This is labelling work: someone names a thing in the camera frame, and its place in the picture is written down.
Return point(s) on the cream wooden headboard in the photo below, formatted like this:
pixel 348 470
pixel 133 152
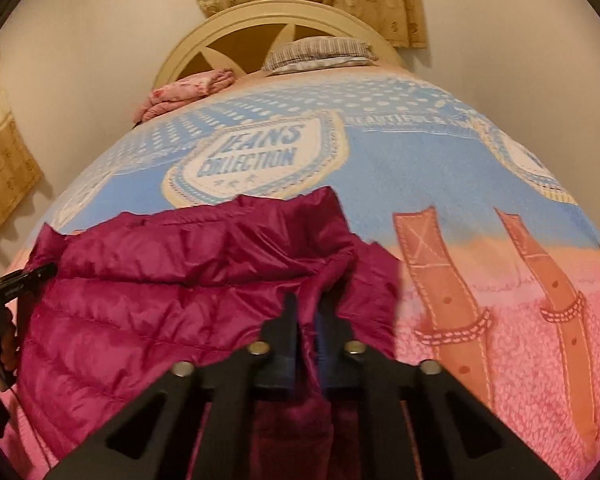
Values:
pixel 240 38

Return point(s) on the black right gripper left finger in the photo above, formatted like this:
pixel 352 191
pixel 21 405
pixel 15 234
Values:
pixel 194 421

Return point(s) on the magenta puffer jacket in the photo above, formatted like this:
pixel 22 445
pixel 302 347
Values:
pixel 140 292

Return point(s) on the pink floral folded quilt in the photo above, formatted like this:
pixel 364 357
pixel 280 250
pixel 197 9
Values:
pixel 181 93

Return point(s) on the striped pillow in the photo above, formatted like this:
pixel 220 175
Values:
pixel 318 53

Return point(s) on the blue pink printed bed blanket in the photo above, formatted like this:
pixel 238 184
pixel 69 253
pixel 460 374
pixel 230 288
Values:
pixel 499 266

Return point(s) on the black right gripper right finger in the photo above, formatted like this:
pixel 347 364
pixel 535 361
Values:
pixel 416 421

